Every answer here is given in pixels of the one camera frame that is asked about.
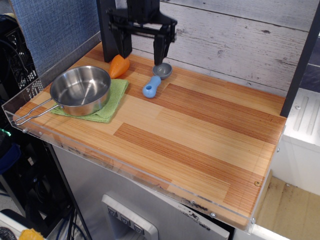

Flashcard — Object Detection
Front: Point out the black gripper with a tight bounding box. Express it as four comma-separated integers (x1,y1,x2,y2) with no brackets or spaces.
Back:
107,0,178,65

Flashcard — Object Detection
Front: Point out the blue handled grey spoon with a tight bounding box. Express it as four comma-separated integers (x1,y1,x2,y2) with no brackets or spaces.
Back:
142,62,173,99

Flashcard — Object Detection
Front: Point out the orange toy carrot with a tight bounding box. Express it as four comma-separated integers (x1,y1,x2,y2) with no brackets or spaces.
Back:
108,54,130,79

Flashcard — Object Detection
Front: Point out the green cloth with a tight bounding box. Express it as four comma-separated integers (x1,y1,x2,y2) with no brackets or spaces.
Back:
50,79,129,123

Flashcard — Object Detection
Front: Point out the stainless steel pot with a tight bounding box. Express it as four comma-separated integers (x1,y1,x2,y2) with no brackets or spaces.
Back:
14,65,112,126

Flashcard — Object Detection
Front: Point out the clear acrylic table guard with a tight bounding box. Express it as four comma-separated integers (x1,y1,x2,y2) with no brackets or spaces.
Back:
3,55,286,232

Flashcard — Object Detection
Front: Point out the stainless steel cabinet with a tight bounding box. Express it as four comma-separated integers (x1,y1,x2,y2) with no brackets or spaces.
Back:
53,146,235,240

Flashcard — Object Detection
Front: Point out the white ribbed box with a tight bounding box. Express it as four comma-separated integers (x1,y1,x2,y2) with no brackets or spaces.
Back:
270,88,320,195

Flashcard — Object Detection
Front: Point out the dark left support post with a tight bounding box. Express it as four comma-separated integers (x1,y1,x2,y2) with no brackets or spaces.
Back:
96,0,118,63

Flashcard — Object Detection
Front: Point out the dark support post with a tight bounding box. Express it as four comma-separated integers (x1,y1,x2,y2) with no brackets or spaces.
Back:
280,1,320,118
96,0,118,63

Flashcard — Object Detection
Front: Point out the dark right support post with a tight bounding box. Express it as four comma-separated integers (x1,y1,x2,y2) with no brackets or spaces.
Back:
280,1,320,118

